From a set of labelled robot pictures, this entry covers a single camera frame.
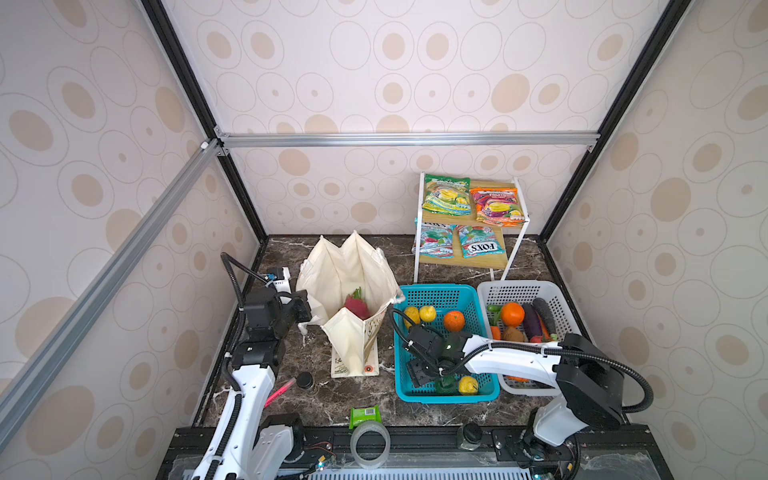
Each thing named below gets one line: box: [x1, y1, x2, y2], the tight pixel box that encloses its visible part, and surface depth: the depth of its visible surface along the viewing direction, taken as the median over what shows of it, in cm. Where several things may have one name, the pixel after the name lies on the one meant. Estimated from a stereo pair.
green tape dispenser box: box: [349, 404, 383, 430], surface depth 79 cm
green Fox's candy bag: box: [457, 225, 506, 259], surface depth 96 cm
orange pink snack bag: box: [470, 187, 528, 227], surface depth 80 cm
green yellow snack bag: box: [422, 174, 472, 216], surface depth 81 cm
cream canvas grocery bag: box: [296, 230, 406, 379], surface depth 83 cm
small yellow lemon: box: [419, 305, 437, 323], surface depth 95 cm
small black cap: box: [296, 372, 314, 389], surface depth 76 cm
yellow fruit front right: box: [458, 376, 479, 395], surface depth 81 cm
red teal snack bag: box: [411, 222, 456, 259], surface depth 95 cm
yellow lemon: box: [404, 306, 421, 328], surface depth 95 cm
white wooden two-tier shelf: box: [412, 172, 530, 283], surface depth 94 cm
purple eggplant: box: [522, 303, 543, 341], surface depth 94 cm
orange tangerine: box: [444, 310, 465, 332], surface depth 94 cm
